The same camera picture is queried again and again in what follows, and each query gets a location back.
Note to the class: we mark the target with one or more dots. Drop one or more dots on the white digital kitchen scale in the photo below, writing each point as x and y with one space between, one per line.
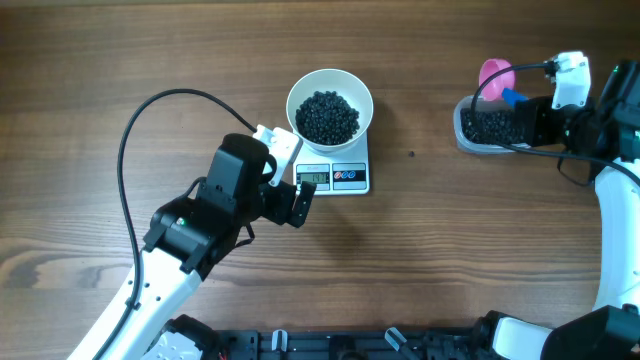
342 172

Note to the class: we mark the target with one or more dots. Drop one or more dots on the pink scoop with blue handle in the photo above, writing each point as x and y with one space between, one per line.
502 87

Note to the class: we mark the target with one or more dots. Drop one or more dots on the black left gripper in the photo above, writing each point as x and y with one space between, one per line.
282 202

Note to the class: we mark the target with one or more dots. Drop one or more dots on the black beans in container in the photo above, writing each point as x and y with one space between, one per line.
492 126

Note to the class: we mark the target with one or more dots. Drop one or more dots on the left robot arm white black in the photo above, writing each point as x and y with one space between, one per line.
192 233

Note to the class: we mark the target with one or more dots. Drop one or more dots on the white bowl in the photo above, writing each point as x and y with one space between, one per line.
347 85

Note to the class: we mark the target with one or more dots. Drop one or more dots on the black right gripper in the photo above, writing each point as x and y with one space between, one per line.
541 120

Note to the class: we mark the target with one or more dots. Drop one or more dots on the black beans in bowl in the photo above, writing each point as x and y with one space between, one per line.
326 118

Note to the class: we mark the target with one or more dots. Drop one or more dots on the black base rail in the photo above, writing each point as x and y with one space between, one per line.
430 344

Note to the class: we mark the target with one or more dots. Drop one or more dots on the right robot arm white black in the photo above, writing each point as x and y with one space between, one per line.
605 134

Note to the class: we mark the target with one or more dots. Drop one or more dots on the clear plastic container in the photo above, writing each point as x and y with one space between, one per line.
463 142

